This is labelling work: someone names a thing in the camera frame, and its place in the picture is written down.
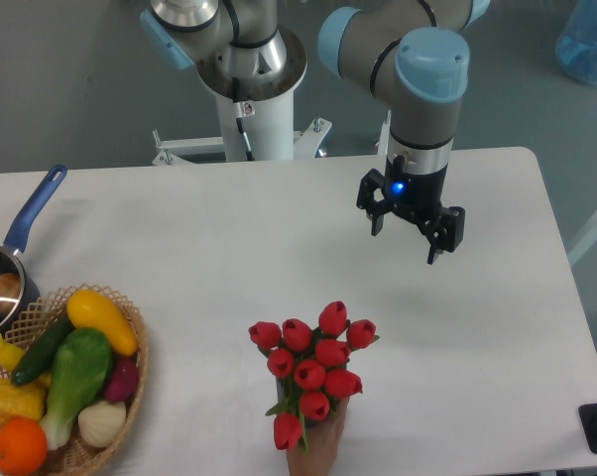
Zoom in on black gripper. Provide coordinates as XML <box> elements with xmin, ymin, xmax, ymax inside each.
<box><xmin>356</xmin><ymin>156</ymin><xmax>466</xmax><ymax>265</ymax></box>

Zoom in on red tulip bouquet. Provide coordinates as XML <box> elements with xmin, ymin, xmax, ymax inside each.
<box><xmin>248</xmin><ymin>300</ymin><xmax>380</xmax><ymax>450</ymax></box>

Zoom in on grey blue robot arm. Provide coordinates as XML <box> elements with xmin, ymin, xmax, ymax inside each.
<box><xmin>140</xmin><ymin>1</ymin><xmax>488</xmax><ymax>259</ymax></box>

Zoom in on person's hand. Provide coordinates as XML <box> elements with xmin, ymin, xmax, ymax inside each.
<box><xmin>286</xmin><ymin>398</ymin><xmax>350</xmax><ymax>476</ymax></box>

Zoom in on blue glass flask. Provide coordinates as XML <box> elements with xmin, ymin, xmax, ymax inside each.
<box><xmin>554</xmin><ymin>0</ymin><xmax>597</xmax><ymax>85</ymax></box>

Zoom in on purple red onion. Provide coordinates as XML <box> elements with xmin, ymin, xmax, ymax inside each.
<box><xmin>103</xmin><ymin>358</ymin><xmax>140</xmax><ymax>404</ymax></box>

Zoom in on yellow squash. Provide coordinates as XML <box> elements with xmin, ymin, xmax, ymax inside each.
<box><xmin>66</xmin><ymin>289</ymin><xmax>139</xmax><ymax>357</ymax></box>

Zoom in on green bok choy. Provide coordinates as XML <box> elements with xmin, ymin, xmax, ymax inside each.
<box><xmin>40</xmin><ymin>328</ymin><xmax>112</xmax><ymax>451</ymax></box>

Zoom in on white garlic bulb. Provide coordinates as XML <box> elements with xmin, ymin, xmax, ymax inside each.
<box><xmin>78</xmin><ymin>400</ymin><xmax>127</xmax><ymax>448</ymax></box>

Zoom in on green cucumber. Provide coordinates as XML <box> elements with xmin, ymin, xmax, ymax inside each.
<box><xmin>11</xmin><ymin>313</ymin><xmax>74</xmax><ymax>387</ymax></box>

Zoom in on brown bread roll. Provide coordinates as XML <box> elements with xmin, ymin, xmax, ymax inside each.
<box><xmin>0</xmin><ymin>273</ymin><xmax>21</xmax><ymax>317</ymax></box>

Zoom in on yellow banana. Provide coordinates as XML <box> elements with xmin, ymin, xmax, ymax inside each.
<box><xmin>0</xmin><ymin>333</ymin><xmax>26</xmax><ymax>373</ymax></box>

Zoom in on yellow corn cob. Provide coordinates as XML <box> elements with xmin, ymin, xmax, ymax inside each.
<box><xmin>0</xmin><ymin>378</ymin><xmax>47</xmax><ymax>426</ymax></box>

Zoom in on orange fruit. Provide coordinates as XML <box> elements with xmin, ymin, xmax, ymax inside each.
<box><xmin>0</xmin><ymin>417</ymin><xmax>48</xmax><ymax>475</ymax></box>

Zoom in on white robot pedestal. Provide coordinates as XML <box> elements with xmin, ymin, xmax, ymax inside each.
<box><xmin>153</xmin><ymin>26</ymin><xmax>332</xmax><ymax>165</ymax></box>

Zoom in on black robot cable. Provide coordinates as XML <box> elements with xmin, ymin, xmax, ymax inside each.
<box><xmin>230</xmin><ymin>76</ymin><xmax>257</xmax><ymax>163</ymax></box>

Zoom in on blue handled saucepan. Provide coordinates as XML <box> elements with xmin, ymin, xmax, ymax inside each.
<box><xmin>0</xmin><ymin>165</ymin><xmax>67</xmax><ymax>334</ymax></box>

